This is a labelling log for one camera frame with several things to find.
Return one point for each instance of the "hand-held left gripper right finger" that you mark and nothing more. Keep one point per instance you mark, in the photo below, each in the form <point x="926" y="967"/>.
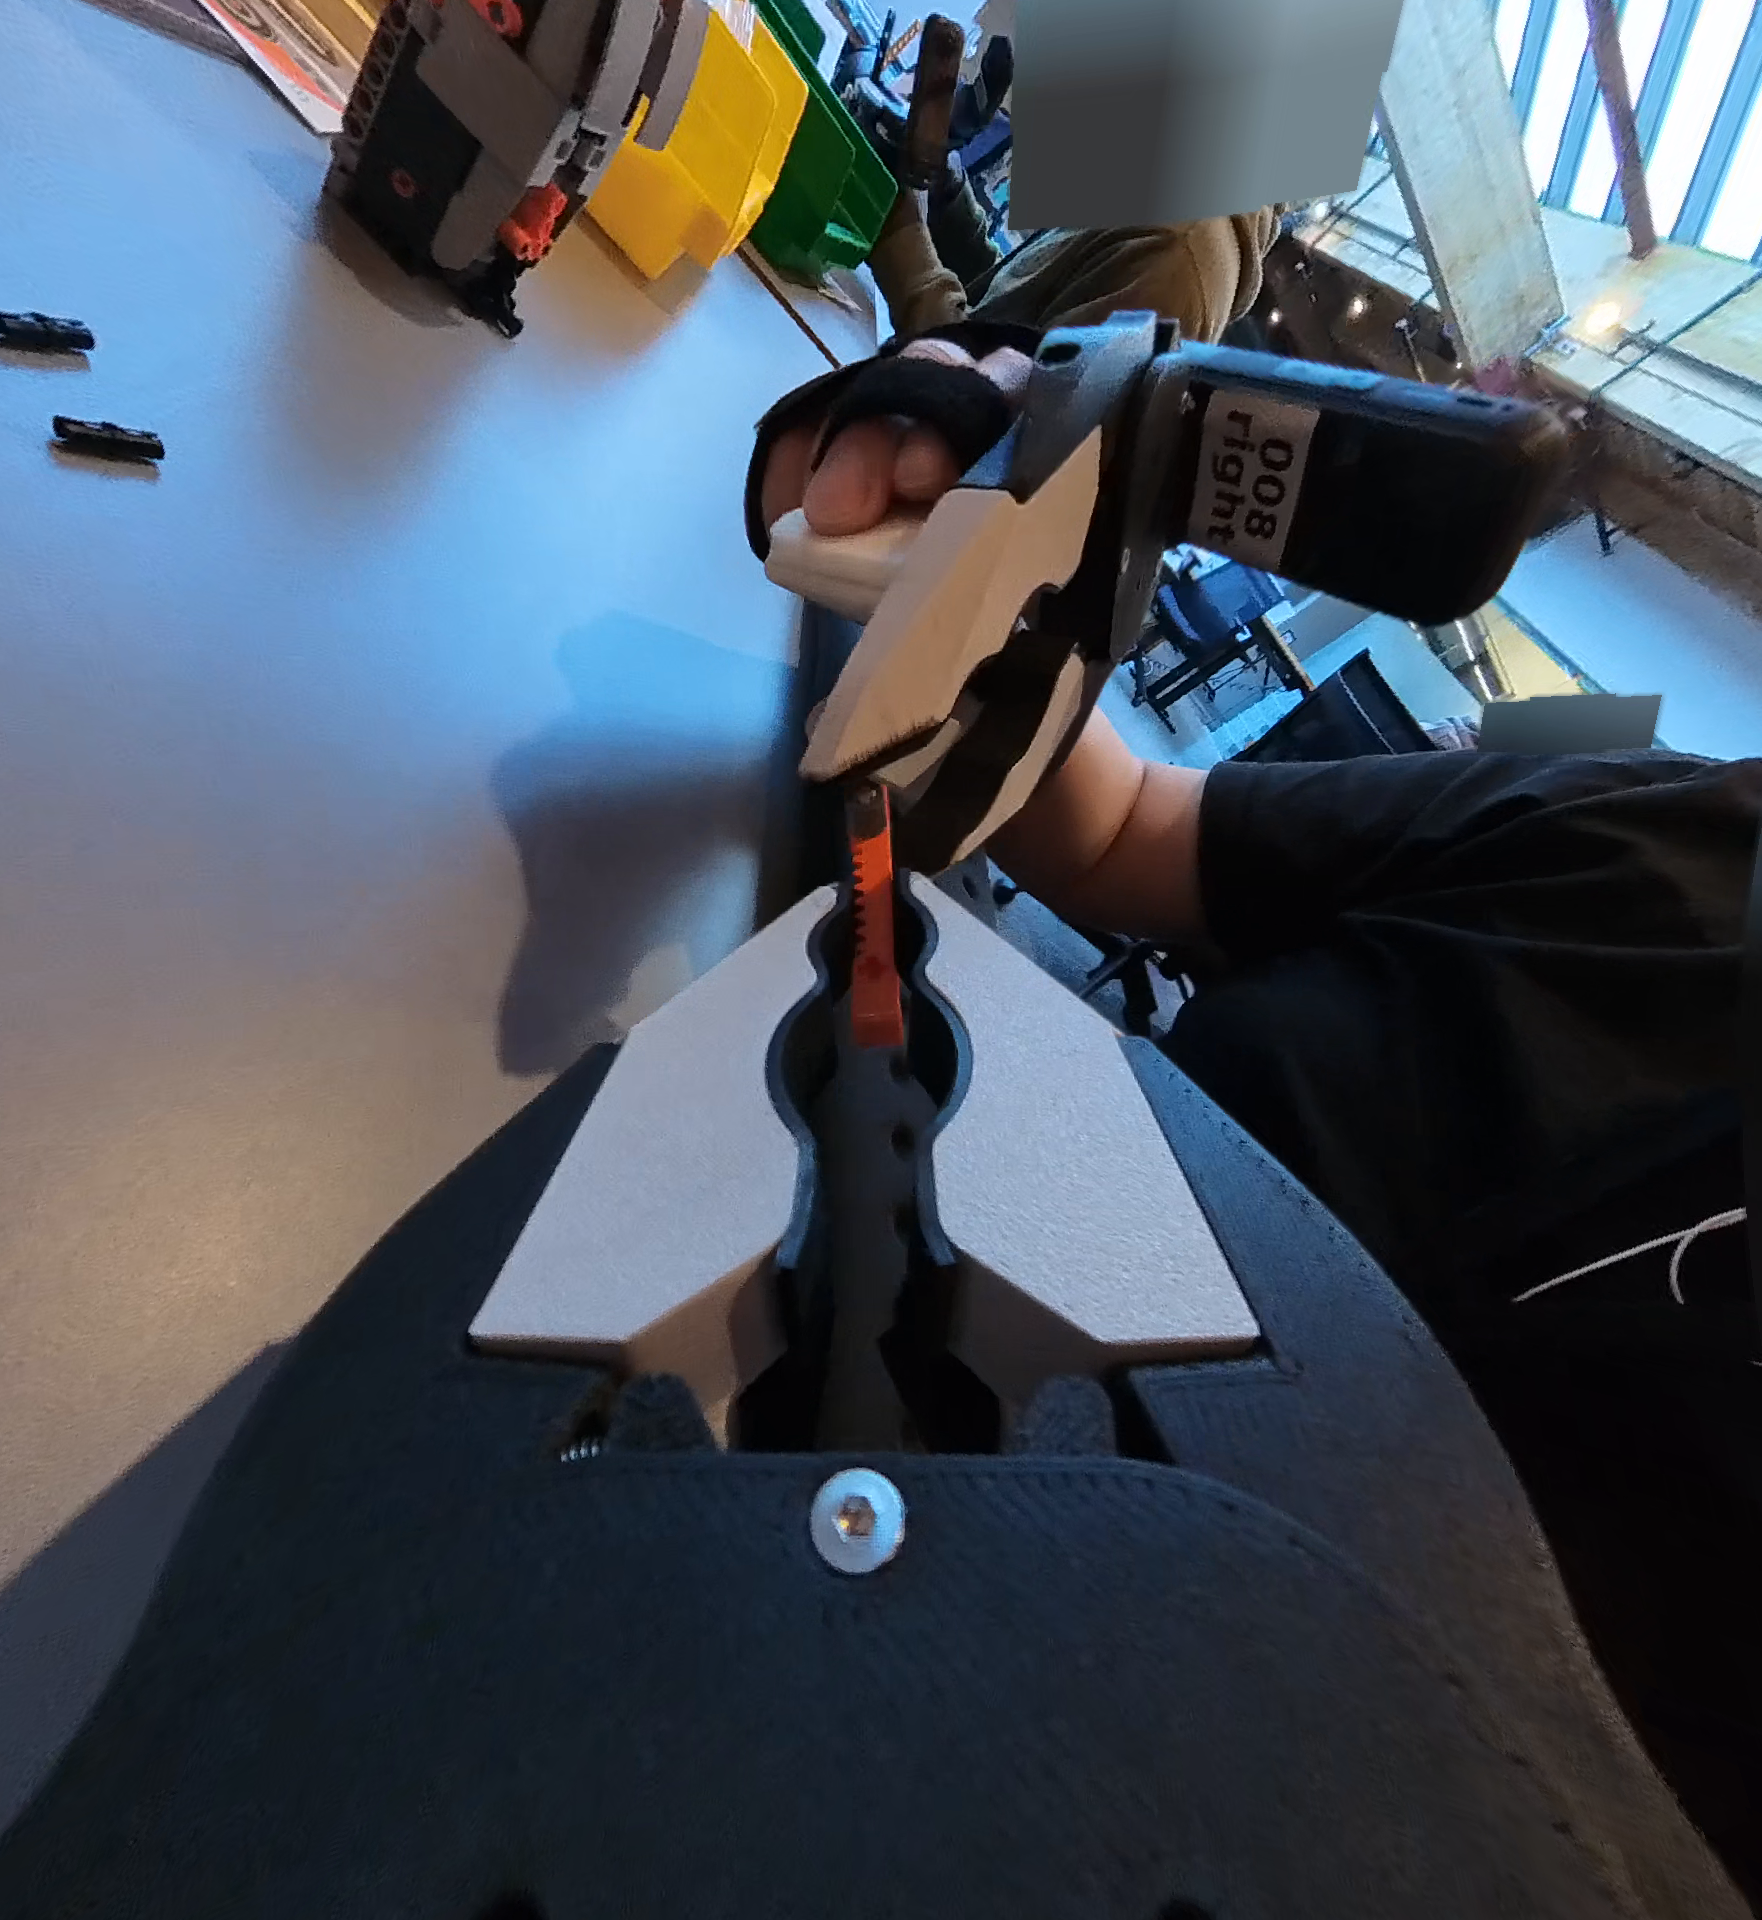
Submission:
<point x="1076" y="1184"/>

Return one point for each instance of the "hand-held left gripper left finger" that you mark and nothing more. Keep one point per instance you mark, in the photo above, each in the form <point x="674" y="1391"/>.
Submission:
<point x="641" y="1184"/>

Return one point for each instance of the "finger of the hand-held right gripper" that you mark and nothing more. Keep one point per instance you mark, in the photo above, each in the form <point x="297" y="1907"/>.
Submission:
<point x="1024" y="751"/>
<point x="955" y="599"/>

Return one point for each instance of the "black toy beam with holes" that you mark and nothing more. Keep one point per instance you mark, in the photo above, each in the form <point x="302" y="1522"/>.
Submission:
<point x="882" y="1275"/>

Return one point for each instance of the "orange toy gear rack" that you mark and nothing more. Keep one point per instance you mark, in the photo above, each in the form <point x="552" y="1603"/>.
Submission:
<point x="875" y="944"/>

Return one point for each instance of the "person's right hand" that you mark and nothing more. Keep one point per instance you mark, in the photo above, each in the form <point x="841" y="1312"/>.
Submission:
<point x="882" y="472"/>

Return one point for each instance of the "black office chair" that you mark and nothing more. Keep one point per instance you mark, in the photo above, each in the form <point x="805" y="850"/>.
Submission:
<point x="1211" y="616"/>

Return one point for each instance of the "thin wooden stick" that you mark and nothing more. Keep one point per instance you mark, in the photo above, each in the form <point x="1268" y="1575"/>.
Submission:
<point x="790" y="306"/>

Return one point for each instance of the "wooden panel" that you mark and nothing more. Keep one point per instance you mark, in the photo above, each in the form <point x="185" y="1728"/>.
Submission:
<point x="1474" y="166"/>

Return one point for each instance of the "green plastic bin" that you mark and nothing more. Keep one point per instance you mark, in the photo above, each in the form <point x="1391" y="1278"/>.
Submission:
<point x="820" y="166"/>

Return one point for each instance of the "window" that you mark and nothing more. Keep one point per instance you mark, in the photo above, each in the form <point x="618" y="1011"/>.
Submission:
<point x="1676" y="119"/>

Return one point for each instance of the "yellow plastic bin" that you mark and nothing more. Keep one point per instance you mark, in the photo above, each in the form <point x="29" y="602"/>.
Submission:
<point x="702" y="149"/>

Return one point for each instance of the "black grey toy vehicle model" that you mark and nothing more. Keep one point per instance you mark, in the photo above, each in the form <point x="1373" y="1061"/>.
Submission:
<point x="476" y="135"/>

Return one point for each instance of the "black toy pin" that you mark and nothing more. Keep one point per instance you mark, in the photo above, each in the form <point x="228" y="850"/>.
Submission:
<point x="38" y="328"/>
<point x="109" y="438"/>

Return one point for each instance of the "orange printed paper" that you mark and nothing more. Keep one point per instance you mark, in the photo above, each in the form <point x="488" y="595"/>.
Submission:
<point x="288" y="53"/>

